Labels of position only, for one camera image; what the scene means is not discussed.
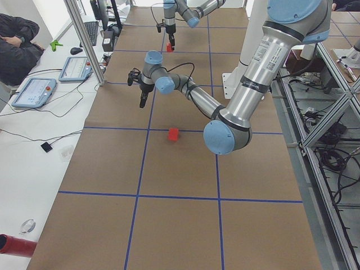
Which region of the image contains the green clamp tool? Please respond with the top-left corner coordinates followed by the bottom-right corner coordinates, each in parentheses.
top-left (50, 39), bottom-right (63, 52)

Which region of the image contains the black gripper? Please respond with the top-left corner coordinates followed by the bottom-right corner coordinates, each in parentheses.
top-left (165, 24), bottom-right (176, 51)
top-left (139, 82), bottom-right (154, 108)

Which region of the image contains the white pedestal base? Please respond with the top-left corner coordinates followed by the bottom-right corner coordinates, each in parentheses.
top-left (222, 0), bottom-right (268, 100)

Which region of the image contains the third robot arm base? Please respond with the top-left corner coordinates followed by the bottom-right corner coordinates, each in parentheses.
top-left (333, 40), bottom-right (359, 77)

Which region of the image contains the black computer mouse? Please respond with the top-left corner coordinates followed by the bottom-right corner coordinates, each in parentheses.
top-left (70, 47), bottom-right (83, 55)

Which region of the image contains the red cylinder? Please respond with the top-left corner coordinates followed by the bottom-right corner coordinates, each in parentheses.
top-left (1, 234), bottom-right (37, 258)

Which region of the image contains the teach pendant far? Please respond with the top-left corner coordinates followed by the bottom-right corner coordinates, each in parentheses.
top-left (58, 56), bottom-right (92, 83)

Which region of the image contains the aluminium frame post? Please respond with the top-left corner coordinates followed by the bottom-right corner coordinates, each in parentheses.
top-left (64, 0), bottom-right (105, 86)

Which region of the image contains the black monitor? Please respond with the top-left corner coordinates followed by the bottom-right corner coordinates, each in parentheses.
top-left (89, 0), bottom-right (123, 30)

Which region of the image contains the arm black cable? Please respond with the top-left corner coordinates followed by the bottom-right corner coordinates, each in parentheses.
top-left (157, 62), bottom-right (195, 88)
top-left (150, 2), bottom-right (169, 33)

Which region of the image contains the small black puck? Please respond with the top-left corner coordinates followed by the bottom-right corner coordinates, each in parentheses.
top-left (41, 142), bottom-right (53, 153)

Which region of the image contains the black keyboard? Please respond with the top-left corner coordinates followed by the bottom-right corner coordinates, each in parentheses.
top-left (83, 21), bottom-right (99, 46)

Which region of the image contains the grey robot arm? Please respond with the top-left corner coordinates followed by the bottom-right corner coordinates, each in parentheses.
top-left (156, 0), bottom-right (226, 51)
top-left (137, 1), bottom-right (332, 155)

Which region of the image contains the aluminium frame rack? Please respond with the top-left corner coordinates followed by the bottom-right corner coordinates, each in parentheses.
top-left (271, 37), bottom-right (359, 269)

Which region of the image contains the teach pendant near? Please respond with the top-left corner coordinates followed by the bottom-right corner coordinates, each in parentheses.
top-left (11, 78), bottom-right (57, 109)

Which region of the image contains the red block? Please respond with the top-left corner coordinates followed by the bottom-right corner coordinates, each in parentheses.
top-left (166, 43), bottom-right (173, 52)
top-left (168, 128), bottom-right (179, 141)

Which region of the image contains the teach pendant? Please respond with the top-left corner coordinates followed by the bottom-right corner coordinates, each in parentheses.
top-left (58, 56), bottom-right (92, 83)
top-left (11, 78), bottom-right (57, 109)

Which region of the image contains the seated person dark jacket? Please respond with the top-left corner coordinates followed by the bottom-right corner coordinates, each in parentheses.
top-left (1, 13), bottom-right (44, 86)

